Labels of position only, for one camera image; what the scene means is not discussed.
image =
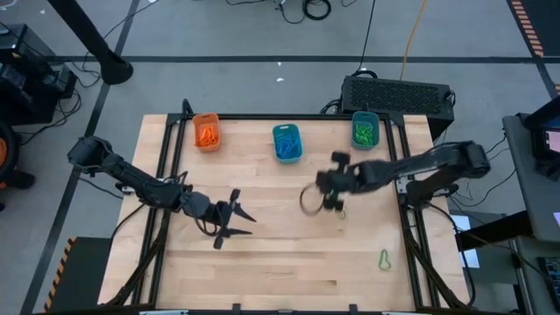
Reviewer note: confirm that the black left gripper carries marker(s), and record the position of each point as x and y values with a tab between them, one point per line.
210	212

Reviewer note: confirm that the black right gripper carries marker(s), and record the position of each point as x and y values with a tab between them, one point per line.
339	179

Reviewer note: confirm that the blue rubber band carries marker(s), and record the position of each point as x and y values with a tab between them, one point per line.
284	146
289	140
292	151

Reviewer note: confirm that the orange rubber band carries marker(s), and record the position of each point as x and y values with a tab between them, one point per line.
207	133
213	136
203	141
201	131

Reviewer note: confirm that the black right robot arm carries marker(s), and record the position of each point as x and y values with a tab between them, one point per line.
429	168

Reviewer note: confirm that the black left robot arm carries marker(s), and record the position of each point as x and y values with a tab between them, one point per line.
131	179

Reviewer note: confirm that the dark teal plastic basket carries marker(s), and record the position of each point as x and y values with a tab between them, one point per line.
353	131

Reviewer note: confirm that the silver mounting plate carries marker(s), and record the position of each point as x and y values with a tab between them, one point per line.
165	179
401	186

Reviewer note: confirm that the light teal plastic basket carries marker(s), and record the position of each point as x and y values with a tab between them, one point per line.
275	149

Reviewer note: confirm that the black perforated computer case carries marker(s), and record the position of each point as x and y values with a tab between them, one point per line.
394	100

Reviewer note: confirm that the orange plastic basket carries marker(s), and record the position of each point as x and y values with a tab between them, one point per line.
205	117

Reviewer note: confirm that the small black white device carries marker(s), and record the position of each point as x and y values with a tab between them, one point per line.
127	190

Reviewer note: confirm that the black desk beam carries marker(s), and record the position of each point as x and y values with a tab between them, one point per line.
494	229

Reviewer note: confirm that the black yellow-striped floor mat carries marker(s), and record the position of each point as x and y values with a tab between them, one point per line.
83	275

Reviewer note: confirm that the dark laptop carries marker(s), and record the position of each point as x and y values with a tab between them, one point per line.
547	140

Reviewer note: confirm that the dark grey desk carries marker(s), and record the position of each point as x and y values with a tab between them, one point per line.
529	280

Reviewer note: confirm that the black keyboard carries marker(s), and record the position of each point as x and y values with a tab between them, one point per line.
551	275

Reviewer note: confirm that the black stand pole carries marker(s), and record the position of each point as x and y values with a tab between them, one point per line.
87	35

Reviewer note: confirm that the orange black machine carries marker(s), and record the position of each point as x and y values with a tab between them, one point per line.
4	157

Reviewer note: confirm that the black orange-striped floor mat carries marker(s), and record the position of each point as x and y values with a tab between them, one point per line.
538	22

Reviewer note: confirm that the black equipment cart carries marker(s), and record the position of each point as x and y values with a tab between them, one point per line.
26	74

